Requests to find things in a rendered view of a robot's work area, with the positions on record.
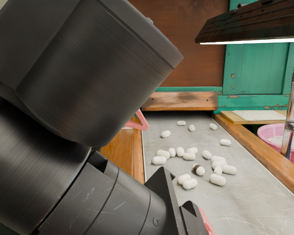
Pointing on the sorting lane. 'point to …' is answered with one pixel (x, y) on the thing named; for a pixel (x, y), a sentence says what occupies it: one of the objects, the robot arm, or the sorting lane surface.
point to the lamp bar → (256, 23)
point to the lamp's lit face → (262, 41)
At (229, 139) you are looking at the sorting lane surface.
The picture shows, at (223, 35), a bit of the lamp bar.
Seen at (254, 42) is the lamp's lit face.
